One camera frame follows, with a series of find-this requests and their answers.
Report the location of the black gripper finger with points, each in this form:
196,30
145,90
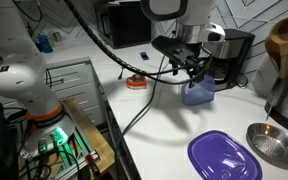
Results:
201,74
192,79

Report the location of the blue bottle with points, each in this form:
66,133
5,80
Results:
44,44

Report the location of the wooden board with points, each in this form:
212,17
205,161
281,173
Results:
90,133

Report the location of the purple plastic lid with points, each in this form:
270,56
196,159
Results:
224,156

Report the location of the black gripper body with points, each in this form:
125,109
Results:
192,61

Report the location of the metal spoon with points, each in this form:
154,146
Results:
121,74

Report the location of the white kitchen base cabinet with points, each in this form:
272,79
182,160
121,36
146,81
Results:
77,83

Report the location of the steel strainer bowl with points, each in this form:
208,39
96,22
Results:
274,143

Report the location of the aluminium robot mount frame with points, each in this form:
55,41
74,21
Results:
70,163

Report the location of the small grey cup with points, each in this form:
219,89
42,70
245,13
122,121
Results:
57,36

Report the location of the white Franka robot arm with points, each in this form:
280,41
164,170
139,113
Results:
20,83

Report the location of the clear lunch box blue lid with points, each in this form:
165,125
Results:
199,95

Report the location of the orange heart cookie cutter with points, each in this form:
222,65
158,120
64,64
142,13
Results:
130,84

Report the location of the wooden ladle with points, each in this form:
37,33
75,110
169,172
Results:
282,43

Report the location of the black microwave oven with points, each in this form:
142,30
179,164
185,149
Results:
127,26

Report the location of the black coffee maker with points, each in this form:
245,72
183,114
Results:
232,56

